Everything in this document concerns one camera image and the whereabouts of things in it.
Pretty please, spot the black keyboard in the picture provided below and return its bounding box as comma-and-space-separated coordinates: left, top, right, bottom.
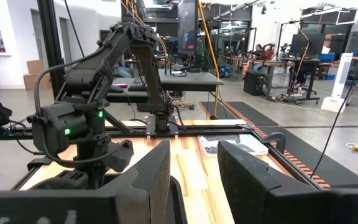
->
127, 75, 148, 92

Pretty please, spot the long black hanging cable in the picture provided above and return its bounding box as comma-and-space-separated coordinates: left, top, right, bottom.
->
308, 30, 358, 180

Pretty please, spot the long yellow cable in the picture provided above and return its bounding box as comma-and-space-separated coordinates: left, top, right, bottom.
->
196, 0, 223, 118

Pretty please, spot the wide dark monitor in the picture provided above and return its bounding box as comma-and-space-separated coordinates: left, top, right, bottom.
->
290, 33, 326, 57

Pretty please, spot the black table clamp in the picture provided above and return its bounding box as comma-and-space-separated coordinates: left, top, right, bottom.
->
260, 131, 287, 155

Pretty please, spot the small cardboard box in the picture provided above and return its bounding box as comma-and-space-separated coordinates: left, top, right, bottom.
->
26, 59, 46, 75

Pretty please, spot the black workstation desk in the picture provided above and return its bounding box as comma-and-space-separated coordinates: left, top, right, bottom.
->
280, 57, 326, 105

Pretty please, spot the large cardboard box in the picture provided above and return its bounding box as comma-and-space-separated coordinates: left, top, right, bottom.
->
23, 73, 52, 91

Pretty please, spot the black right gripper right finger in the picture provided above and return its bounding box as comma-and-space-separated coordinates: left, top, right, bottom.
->
217, 140, 358, 224

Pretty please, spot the black aluminium table frame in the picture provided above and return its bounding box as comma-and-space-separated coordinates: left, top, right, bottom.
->
0, 0, 333, 191

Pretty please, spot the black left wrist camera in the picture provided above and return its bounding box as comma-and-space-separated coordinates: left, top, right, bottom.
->
103, 139, 135, 174

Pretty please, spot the person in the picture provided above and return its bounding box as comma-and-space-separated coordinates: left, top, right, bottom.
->
252, 43, 277, 62

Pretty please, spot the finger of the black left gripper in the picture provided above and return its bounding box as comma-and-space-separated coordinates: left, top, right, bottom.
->
52, 169, 90, 190

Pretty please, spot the black floor cabinet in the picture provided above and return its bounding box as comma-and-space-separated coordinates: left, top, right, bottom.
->
243, 70, 273, 96

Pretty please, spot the black computer monitor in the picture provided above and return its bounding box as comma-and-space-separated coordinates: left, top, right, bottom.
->
177, 0, 199, 57

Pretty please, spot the black standing desk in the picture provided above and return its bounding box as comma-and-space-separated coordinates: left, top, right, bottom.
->
105, 68, 225, 113

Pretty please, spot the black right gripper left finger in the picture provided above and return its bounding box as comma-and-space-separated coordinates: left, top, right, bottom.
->
0, 139, 172, 224

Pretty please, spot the white tower fan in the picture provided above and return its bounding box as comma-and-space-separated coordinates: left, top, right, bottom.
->
320, 52, 354, 113

